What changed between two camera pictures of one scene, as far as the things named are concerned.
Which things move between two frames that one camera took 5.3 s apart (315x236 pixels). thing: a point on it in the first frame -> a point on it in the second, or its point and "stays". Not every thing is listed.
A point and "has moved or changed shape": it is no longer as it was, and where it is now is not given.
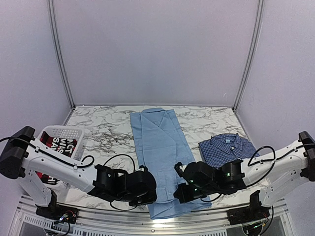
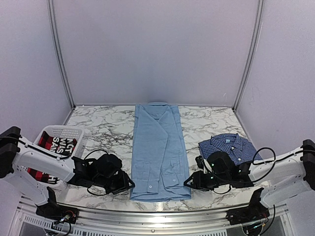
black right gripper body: x=200 y=193 -> x=219 y=180
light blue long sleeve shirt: x=162 y=145 has moved or changed shape
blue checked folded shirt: x=222 y=148 stays
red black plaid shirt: x=63 y=146 stays
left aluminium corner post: x=53 y=27 stays
